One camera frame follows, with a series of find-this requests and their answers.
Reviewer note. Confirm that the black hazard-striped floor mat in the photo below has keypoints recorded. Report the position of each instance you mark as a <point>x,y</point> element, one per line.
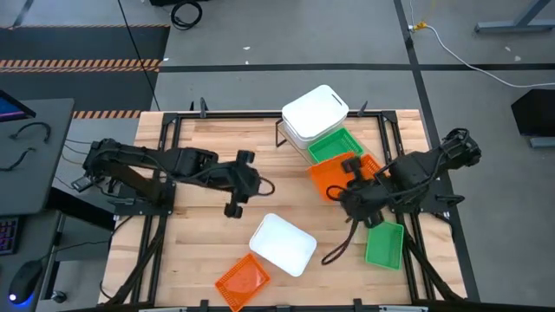
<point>86,43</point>

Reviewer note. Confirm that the white plastic basket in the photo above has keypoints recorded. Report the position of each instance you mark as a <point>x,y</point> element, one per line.
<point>303,142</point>
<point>282,244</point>
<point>315,110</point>

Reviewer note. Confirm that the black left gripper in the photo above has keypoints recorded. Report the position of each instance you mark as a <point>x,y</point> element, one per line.
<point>246,184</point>

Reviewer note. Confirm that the wooden shelf with black legs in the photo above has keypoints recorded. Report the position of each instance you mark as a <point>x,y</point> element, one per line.
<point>306,157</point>

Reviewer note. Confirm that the yellow plug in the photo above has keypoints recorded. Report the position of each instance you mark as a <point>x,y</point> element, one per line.
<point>418,27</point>

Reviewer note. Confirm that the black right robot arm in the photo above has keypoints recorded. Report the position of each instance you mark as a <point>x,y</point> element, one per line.
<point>416,167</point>

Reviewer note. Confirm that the black round knob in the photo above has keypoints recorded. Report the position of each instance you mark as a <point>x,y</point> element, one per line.
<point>58,297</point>

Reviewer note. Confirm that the grey desk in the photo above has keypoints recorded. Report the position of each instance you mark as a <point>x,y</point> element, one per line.
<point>34,173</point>

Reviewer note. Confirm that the grey metal bar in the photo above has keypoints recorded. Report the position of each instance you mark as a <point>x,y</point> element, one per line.
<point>162,310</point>
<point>403,309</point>

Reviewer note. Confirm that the backlit black keyboard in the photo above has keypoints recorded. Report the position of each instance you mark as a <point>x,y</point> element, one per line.
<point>8,236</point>

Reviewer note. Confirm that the green mesh plastic basket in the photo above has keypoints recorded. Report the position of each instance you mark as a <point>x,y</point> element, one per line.
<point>385,245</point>
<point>336,146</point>

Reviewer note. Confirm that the black computer mouse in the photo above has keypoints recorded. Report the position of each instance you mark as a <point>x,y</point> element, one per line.
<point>26,279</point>

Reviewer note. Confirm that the grey metal table leg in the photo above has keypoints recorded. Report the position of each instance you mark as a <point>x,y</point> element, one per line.
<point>511,27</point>

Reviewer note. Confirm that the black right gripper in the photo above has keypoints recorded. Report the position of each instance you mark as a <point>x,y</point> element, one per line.
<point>364,199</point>

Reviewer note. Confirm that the black power adapter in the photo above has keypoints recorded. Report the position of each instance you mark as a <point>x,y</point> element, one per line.
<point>80,184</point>

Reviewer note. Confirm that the black box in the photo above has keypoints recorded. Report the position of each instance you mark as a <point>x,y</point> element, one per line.
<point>535,112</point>

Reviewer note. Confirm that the black aluminium table frame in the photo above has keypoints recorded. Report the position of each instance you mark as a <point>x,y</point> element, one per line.
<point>260,115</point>

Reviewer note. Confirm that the computer monitor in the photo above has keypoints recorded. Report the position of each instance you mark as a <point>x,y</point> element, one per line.
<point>11,110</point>

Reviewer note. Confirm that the grey stand foot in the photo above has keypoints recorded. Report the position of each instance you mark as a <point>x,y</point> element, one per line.
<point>542,142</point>

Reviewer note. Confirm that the orange mesh plastic basket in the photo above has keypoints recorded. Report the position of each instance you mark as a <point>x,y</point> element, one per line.
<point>242,281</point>
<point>327,173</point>
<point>372,164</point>

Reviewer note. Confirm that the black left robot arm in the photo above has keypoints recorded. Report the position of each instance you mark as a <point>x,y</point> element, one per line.
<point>186,160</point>

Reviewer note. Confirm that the dark grey desk surface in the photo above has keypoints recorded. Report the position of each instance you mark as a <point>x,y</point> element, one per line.
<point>32,242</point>

